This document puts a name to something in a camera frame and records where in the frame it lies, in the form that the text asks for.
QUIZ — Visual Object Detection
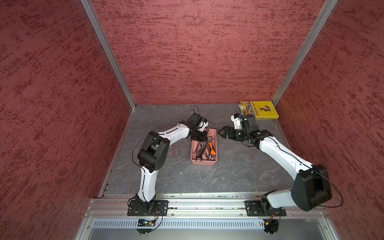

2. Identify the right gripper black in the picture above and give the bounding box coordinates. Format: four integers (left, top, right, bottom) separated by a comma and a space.
217, 125, 249, 141

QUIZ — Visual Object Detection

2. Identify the pink plastic storage box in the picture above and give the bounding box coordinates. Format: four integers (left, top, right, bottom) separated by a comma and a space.
191, 129, 218, 166

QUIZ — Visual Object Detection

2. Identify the long silver combination wrench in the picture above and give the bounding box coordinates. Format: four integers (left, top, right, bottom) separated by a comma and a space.
194, 142, 210, 162

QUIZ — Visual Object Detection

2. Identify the small end wrench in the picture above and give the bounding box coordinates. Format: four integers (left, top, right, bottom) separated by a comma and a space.
178, 140, 183, 159

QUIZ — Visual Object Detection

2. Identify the silver combination wrench 13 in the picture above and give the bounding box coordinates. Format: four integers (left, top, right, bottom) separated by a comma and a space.
172, 142, 176, 159

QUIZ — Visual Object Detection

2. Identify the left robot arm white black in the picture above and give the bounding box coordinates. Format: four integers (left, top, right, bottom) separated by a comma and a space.
135, 119, 211, 213

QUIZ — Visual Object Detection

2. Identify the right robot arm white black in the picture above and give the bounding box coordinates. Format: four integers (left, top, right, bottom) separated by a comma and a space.
219, 126, 336, 214

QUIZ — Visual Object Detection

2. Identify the yellow cardboard box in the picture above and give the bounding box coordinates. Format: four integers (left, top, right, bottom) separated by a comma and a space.
239, 101, 279, 120

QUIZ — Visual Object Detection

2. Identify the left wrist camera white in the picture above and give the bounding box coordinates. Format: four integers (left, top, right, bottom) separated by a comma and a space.
187, 113, 209, 132

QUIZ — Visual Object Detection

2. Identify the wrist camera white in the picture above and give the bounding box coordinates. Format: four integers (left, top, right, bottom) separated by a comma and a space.
187, 113, 209, 132
231, 114, 258, 130

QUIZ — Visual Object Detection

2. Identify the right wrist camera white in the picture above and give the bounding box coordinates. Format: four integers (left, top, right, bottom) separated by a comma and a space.
231, 114, 258, 130

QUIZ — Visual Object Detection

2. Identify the orange handled adjustable wrench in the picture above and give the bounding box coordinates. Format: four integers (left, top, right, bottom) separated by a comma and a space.
208, 143, 216, 161

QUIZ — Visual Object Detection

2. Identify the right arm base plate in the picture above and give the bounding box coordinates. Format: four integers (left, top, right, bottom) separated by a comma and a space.
244, 201, 287, 217

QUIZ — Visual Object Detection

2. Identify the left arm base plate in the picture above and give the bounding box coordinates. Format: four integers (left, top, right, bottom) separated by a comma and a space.
127, 200, 169, 217

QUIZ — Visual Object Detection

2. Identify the aluminium front rail frame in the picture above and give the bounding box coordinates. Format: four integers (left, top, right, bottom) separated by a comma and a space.
76, 192, 339, 240

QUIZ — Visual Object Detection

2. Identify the left controller board with wires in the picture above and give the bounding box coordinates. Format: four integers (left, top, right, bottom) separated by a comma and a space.
136, 208, 164, 235

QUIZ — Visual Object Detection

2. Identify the controller board with wires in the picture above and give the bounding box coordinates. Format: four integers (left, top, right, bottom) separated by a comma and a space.
264, 214, 281, 235
136, 208, 164, 235

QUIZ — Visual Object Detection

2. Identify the right controller board with wires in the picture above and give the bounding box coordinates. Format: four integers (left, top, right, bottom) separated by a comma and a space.
264, 214, 281, 235

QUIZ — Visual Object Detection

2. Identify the right aluminium corner post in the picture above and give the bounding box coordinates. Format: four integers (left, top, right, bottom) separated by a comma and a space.
272, 0, 338, 106

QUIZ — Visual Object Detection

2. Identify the aluminium corner post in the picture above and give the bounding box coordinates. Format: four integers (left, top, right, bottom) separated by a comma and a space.
272, 0, 338, 106
81, 0, 137, 111

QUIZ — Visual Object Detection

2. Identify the left aluminium corner post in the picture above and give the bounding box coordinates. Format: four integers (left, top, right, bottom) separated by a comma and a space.
81, 0, 137, 111

